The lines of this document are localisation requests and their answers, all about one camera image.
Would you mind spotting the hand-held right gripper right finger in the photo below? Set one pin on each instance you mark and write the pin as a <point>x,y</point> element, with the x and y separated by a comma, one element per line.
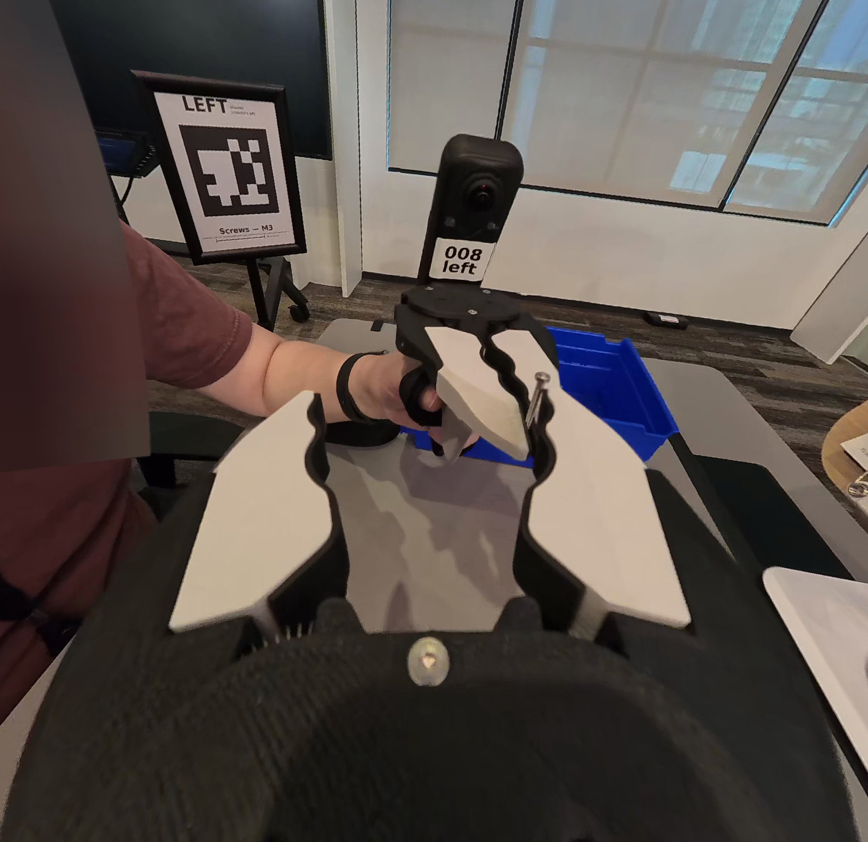
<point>603,523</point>

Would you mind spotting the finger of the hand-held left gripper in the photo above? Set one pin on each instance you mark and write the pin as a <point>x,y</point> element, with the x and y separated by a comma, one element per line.
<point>475,387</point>
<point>525,360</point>

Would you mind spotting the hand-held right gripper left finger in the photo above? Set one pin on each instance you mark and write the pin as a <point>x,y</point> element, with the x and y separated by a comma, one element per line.
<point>258,516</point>

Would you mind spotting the silver bolt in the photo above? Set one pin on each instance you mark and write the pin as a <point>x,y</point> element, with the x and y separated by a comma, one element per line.
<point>536,411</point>

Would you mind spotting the blue plastic bin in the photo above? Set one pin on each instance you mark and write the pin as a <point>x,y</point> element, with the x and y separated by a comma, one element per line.
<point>610,394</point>

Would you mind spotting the person's left forearm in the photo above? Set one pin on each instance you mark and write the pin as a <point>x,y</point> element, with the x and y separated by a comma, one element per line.
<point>298,374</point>

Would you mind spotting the person's left hand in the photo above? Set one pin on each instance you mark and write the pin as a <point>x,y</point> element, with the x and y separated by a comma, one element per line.
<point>386,387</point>

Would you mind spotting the black office chair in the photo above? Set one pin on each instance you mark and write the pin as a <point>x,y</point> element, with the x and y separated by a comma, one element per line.
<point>196,442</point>

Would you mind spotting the small black floor box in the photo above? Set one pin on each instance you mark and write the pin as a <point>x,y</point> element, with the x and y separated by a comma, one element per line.
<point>668,320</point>

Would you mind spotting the black rectangular desk mat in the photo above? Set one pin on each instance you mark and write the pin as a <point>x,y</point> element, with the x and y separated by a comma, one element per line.
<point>766,516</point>

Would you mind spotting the black sign stand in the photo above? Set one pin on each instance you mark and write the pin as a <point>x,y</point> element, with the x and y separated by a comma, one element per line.
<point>261,292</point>

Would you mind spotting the wooden backing board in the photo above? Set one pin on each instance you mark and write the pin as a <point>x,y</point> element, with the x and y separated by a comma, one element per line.
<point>837,476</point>

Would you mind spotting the printed instruction sheet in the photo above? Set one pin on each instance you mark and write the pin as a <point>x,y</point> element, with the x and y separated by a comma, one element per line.
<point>858,452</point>

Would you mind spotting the large window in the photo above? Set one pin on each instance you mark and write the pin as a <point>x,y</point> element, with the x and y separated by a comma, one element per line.
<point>610,75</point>

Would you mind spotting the framed marker sign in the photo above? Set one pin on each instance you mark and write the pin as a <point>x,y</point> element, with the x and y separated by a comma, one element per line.
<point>224,164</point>

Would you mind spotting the small blue screen monitor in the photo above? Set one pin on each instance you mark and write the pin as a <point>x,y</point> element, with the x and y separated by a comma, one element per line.
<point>122,150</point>

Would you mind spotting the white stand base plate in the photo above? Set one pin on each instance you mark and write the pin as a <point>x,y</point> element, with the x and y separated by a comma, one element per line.
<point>827,638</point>

